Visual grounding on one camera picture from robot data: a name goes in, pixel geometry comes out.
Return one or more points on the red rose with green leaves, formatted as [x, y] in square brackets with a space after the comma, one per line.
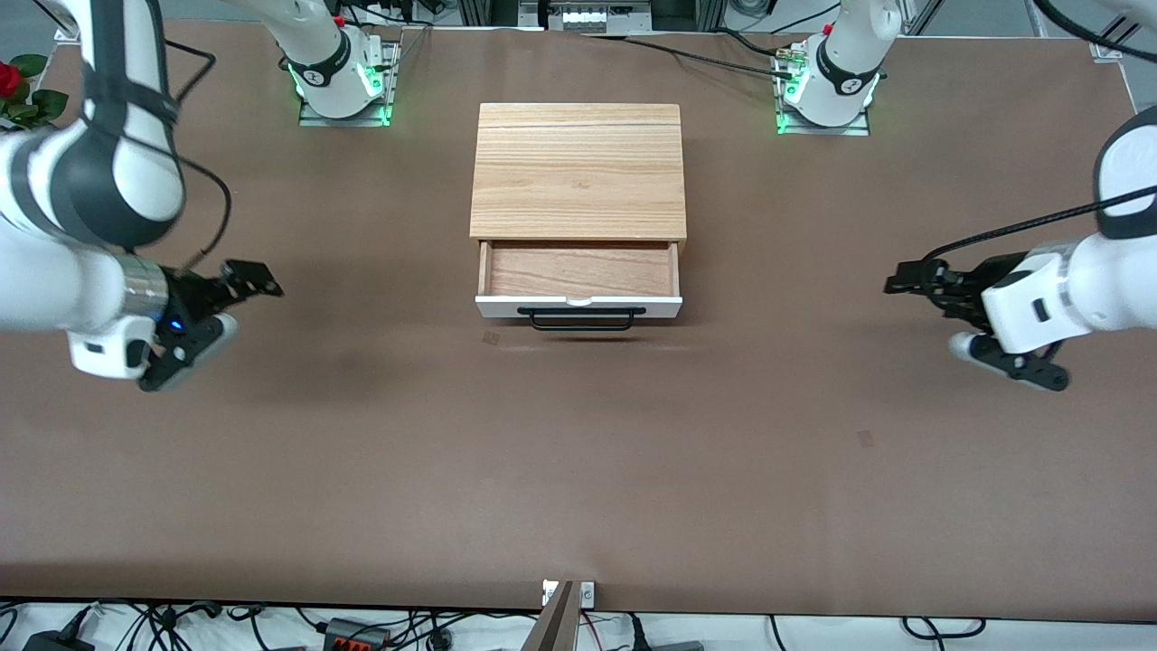
[11, 80]

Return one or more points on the silver post bracket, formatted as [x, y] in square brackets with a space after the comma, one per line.
[587, 594]

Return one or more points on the black box with orange levers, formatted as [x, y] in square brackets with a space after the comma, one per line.
[354, 635]

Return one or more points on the black power adapter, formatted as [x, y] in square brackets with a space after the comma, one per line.
[54, 640]

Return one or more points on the light wooden drawer cabinet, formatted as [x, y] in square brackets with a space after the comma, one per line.
[578, 172]

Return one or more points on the aluminium corner bracket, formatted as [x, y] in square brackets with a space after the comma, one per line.
[63, 34]
[1107, 47]

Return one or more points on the grey flat box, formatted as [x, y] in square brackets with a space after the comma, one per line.
[673, 646]

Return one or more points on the metal base plate left arm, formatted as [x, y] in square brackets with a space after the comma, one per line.
[859, 128]

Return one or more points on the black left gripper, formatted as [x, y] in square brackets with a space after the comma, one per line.
[988, 275]

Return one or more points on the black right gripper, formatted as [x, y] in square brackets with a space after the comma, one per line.
[192, 293]

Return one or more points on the white device in rack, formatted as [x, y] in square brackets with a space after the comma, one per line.
[597, 14]

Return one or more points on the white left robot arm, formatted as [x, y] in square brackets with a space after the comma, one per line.
[1121, 271]

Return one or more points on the brown camera post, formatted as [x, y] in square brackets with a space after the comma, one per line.
[556, 624]

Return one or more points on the aluminium frame rack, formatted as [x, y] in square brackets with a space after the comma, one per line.
[687, 11]

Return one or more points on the brown table cover sheet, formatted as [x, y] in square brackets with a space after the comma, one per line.
[578, 452]

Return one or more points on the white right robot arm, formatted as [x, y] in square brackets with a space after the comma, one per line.
[99, 181]

